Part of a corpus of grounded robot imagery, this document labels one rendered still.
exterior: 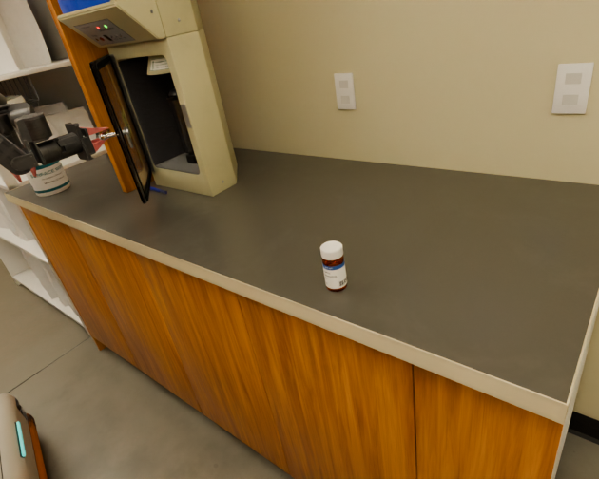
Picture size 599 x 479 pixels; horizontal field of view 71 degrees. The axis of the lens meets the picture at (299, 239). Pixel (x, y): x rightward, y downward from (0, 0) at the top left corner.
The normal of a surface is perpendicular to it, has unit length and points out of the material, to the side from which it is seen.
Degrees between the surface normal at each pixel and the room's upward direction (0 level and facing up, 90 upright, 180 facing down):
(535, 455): 90
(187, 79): 90
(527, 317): 0
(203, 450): 0
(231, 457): 0
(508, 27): 90
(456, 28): 90
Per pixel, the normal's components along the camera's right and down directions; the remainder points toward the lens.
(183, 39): 0.78, 0.20
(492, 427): -0.61, 0.48
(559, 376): -0.17, -0.86
